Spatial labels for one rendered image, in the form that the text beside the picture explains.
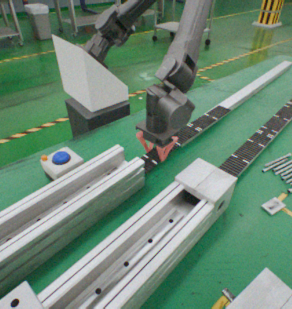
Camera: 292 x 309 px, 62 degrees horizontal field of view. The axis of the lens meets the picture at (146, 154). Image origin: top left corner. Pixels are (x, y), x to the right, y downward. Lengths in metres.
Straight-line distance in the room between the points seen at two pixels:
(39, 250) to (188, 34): 0.55
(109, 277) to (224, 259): 0.23
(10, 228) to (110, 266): 0.21
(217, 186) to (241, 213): 0.12
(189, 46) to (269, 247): 0.47
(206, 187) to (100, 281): 0.26
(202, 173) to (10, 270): 0.41
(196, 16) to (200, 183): 0.39
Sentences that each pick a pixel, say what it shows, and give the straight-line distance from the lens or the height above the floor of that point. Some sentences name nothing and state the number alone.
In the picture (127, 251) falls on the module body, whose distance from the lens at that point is 0.48.
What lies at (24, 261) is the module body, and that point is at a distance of 0.52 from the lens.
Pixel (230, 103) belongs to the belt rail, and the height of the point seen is 0.81.
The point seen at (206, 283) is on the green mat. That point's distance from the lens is 0.51.
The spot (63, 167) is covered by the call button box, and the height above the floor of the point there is 0.84.
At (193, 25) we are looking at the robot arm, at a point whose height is 1.12.
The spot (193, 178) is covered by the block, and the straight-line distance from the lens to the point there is 0.53.
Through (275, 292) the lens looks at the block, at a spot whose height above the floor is 0.87.
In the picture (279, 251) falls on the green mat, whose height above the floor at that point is 0.78.
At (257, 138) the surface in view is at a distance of 0.81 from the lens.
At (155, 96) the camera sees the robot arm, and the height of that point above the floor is 0.99.
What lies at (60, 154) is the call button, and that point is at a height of 0.85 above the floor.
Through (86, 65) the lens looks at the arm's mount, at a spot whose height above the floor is 0.96.
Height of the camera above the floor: 1.24
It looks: 39 degrees down
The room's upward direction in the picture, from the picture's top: straight up
